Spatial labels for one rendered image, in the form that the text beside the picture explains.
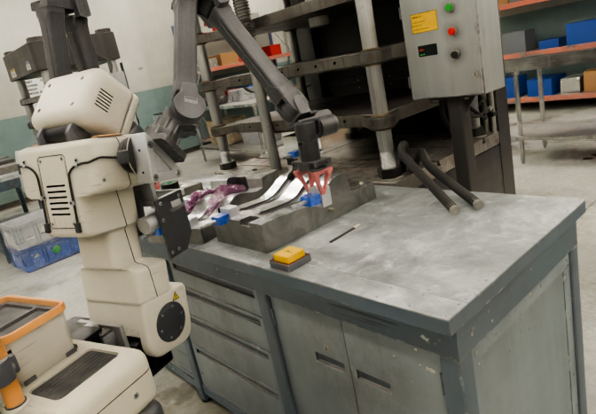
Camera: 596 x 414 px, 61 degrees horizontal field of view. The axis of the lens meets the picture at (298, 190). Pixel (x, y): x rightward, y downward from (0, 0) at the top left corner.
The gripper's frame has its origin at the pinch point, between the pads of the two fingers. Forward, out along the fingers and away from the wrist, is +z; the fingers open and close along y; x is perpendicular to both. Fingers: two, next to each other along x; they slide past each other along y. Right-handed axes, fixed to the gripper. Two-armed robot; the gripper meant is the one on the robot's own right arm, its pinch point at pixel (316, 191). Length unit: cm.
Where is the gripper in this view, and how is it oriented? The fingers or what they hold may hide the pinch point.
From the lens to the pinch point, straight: 141.3
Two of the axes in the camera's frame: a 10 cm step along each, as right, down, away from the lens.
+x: -7.4, 2.9, -6.1
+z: 1.8, 9.6, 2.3
